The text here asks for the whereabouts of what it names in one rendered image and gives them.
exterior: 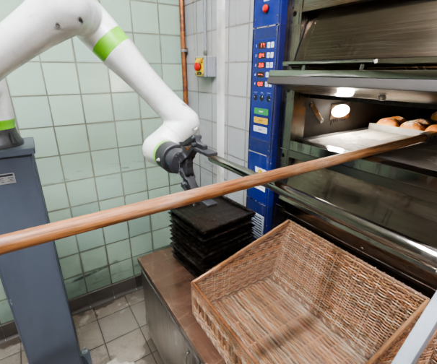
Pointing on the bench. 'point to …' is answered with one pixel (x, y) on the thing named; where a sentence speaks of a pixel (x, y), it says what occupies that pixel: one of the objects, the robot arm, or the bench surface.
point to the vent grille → (258, 225)
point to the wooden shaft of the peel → (167, 202)
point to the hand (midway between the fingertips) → (210, 179)
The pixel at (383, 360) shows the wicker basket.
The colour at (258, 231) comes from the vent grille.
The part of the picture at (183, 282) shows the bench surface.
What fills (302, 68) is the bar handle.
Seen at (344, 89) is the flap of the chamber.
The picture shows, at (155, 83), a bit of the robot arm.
